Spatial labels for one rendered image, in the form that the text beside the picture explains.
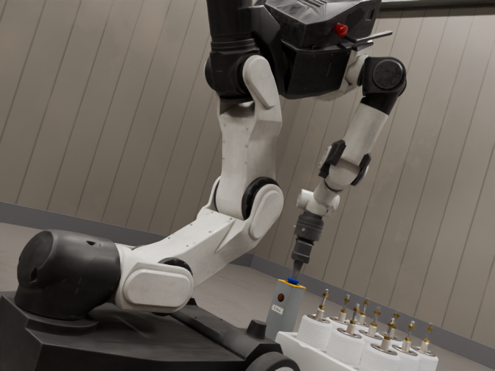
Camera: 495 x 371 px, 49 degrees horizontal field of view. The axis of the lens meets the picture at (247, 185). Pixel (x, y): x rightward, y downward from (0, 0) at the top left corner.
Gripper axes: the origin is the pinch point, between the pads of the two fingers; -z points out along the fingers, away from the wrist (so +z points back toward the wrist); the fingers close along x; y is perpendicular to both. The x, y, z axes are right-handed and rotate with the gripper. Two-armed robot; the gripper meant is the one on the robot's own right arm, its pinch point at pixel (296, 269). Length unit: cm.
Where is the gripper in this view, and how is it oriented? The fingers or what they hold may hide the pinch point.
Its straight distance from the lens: 184.0
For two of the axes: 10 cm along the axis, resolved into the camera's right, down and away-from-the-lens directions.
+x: 0.3, 0.5, 10.0
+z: 2.9, -9.6, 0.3
